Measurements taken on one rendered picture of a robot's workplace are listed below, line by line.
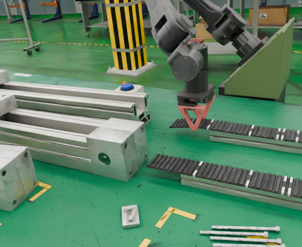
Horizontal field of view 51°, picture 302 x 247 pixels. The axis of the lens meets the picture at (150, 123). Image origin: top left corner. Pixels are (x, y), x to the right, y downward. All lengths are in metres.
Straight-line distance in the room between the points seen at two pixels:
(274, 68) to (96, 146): 0.60
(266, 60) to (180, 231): 0.63
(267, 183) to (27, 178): 0.47
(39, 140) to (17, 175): 0.14
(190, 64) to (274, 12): 4.90
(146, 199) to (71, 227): 0.15
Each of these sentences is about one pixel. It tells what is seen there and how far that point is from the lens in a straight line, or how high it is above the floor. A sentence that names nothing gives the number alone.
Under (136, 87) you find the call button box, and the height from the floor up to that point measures 0.84.
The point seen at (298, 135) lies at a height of 0.81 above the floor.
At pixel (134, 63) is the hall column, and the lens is 4.10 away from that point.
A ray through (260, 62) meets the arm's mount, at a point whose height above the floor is 0.89.
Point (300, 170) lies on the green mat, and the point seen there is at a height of 0.78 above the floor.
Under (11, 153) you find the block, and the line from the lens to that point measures 0.70.
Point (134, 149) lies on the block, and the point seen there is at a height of 0.84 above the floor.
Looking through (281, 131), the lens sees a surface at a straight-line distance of 0.80.
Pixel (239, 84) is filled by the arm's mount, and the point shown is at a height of 0.82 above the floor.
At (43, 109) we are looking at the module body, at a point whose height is 0.82.
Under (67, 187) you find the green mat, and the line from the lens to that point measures 0.71.
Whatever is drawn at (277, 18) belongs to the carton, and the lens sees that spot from 5.55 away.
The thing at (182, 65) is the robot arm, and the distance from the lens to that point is 0.67.
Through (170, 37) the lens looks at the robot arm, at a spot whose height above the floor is 1.04.
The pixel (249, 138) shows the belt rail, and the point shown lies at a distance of 0.78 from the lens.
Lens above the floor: 1.18
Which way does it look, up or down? 26 degrees down
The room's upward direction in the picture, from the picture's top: 6 degrees counter-clockwise
